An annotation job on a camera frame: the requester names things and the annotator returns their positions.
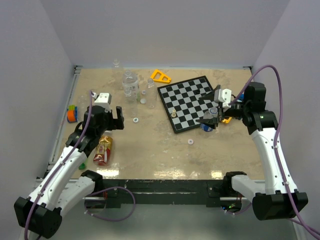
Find blue label clear bottle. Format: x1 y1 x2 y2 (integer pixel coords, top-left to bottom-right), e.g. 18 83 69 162
200 107 218 132

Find brown tea bottle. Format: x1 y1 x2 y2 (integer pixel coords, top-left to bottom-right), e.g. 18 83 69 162
93 134 113 166

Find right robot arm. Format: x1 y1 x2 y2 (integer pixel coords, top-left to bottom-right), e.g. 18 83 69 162
198 82 309 221

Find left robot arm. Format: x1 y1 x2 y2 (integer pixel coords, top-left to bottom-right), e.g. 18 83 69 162
13 105 124 239

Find lying clear bottle yellow cap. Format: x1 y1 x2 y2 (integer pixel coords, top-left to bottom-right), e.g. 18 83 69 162
76 95 90 109

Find small clear bottle front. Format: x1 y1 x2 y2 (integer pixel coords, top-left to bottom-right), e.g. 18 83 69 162
124 89 138 118

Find labelled clear water bottle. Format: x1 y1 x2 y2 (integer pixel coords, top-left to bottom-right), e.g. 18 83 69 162
122 70 140 102

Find clear bottle near board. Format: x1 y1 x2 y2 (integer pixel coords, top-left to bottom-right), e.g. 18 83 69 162
145 78 158 109

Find green plastic bottle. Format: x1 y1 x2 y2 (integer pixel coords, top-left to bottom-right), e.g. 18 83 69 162
78 163 86 171

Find clear bottle back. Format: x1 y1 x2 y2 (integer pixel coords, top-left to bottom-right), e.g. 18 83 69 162
112 58 124 89

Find coloured toy blocks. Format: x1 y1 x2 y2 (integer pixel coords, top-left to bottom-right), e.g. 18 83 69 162
222 117 232 124

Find orange blue toy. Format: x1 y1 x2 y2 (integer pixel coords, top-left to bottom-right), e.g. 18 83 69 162
66 105 78 123

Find black white chessboard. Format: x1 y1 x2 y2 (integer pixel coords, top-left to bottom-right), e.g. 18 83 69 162
157 75 218 134

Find cream chess piece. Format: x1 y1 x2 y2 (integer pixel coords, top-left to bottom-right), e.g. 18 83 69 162
171 109 177 118

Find yellow triangular toy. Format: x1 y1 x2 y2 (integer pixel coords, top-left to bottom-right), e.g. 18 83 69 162
150 69 172 84

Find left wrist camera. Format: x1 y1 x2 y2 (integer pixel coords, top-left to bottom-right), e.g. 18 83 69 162
93 92 112 105

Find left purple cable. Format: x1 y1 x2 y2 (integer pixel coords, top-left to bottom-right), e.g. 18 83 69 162
23 90 97 240

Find aluminium rail frame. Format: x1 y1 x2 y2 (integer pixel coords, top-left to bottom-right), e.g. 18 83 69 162
44 65 83 172

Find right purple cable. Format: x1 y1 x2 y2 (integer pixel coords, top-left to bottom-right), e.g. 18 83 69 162
228 64 320 237

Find black base frame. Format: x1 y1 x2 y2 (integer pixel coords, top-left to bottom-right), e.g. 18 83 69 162
84 179 247 212

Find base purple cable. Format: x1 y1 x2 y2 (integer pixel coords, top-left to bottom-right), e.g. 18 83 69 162
84 186 136 222

